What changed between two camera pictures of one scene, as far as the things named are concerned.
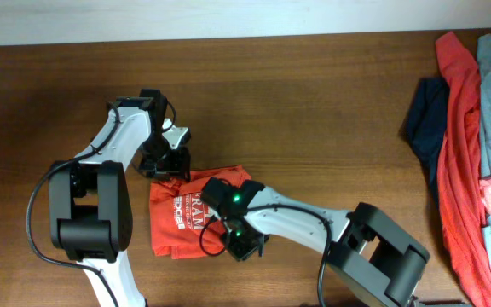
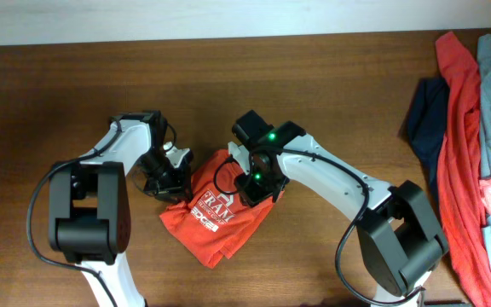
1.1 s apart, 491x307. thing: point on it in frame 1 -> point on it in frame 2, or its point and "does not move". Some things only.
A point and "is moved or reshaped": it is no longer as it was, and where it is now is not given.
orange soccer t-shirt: [178, 213] is moved or reshaped
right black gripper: [239, 251] -> [250, 193]
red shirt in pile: [460, 176] does not move
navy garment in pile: [428, 124] does not move
